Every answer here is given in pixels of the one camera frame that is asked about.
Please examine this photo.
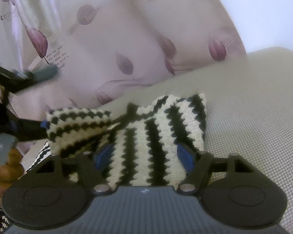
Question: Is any black white striped knit sweater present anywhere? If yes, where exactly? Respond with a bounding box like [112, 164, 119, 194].
[0, 94, 206, 233]

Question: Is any person's left hand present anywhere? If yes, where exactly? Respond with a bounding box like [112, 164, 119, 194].
[0, 148, 24, 208]

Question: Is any pink leaf-print curtain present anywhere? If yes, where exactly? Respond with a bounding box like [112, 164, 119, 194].
[0, 0, 246, 120]

